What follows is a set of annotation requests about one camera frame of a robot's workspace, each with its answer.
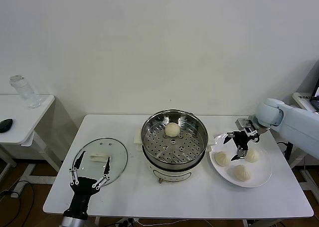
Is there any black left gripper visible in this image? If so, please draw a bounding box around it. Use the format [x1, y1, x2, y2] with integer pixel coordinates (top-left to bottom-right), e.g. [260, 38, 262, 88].
[63, 150, 112, 219]

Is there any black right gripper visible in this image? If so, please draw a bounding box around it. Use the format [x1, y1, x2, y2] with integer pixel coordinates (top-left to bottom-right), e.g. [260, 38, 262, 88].
[223, 130, 250, 162]

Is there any black floor cable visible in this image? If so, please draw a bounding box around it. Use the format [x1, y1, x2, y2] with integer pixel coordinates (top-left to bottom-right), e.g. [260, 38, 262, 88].
[0, 181, 35, 227]

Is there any black computer mouse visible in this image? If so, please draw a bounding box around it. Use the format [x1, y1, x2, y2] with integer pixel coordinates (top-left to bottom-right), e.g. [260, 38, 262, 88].
[0, 118, 14, 134]

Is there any white side table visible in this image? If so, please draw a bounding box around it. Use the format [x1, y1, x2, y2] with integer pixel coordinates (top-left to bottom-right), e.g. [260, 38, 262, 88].
[0, 94, 63, 185]
[289, 92, 319, 198]

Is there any dark laptop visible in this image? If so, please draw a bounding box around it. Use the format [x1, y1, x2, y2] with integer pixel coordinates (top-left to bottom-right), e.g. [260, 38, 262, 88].
[310, 79, 319, 110]

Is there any power strip with plugs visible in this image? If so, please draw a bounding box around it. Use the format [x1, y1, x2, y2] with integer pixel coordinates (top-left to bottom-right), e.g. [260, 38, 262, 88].
[117, 217, 141, 227]

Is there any clear plastic water bottle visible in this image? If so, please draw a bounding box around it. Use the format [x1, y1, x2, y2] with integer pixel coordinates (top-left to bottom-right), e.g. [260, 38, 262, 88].
[9, 74, 42, 109]

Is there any white electric cooker base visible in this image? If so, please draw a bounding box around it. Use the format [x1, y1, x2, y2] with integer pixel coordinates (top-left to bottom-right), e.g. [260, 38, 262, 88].
[136, 143, 215, 185]

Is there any white steamed baozi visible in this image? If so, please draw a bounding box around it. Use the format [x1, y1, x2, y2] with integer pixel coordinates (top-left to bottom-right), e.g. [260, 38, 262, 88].
[214, 151, 231, 167]
[232, 165, 251, 182]
[164, 122, 180, 137]
[245, 148, 260, 163]

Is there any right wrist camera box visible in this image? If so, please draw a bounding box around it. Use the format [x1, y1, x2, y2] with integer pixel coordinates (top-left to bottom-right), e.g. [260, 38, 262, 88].
[235, 117, 259, 138]

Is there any stainless steel steamer basket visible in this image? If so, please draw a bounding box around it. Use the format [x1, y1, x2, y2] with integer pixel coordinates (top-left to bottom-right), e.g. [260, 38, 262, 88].
[134, 109, 215, 170]

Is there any round glass pot lid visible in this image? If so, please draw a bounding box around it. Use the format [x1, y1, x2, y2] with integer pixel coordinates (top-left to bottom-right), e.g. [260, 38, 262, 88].
[72, 137, 129, 189]

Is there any white round plate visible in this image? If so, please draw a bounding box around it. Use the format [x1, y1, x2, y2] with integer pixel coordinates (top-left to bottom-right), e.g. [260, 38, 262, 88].
[208, 133, 273, 189]

